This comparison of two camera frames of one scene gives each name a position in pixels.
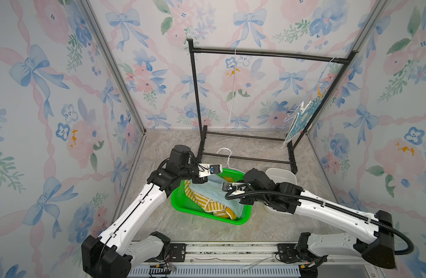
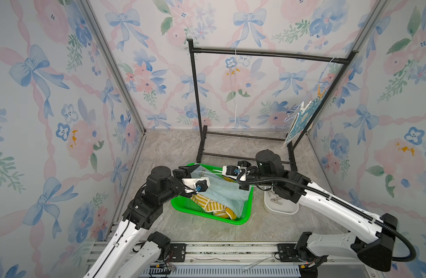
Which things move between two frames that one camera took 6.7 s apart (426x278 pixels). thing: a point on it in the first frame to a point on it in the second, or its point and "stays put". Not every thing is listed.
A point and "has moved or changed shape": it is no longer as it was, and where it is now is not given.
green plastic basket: (182, 198) stays put
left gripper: (200, 180) to (183, 172)
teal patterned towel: (301, 119) stays put
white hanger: (228, 163) has moved or changed shape
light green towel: (213, 190) has moved or changed shape
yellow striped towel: (209, 205) stays put
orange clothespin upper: (319, 92) stays put
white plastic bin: (280, 175) to (287, 207)
